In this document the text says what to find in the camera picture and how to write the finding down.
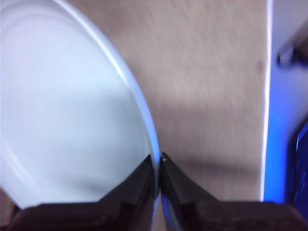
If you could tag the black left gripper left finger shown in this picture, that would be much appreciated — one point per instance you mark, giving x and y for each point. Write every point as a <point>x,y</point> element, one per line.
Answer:
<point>108,214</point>

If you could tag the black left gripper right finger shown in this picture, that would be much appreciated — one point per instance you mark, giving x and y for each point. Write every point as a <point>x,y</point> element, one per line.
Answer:
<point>216,216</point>

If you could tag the blue round plate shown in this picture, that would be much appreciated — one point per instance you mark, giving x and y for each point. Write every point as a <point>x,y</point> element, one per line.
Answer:
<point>67,101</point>

